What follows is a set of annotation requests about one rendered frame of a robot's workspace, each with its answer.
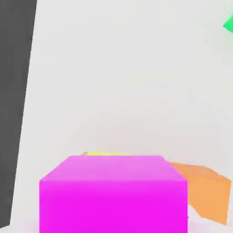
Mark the small yellow cube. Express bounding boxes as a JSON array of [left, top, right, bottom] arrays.
[[87, 151, 132, 157]]

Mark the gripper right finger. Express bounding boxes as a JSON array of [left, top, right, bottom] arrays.
[[187, 204, 233, 233]]

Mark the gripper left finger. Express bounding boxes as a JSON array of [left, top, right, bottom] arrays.
[[0, 224, 40, 233]]

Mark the large orange box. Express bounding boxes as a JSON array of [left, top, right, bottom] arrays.
[[81, 152, 233, 227]]

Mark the small green cube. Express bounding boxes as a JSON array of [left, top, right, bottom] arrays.
[[223, 14, 233, 35]]

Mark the small magenta cube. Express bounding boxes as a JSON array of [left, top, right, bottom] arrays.
[[39, 155, 188, 233]]

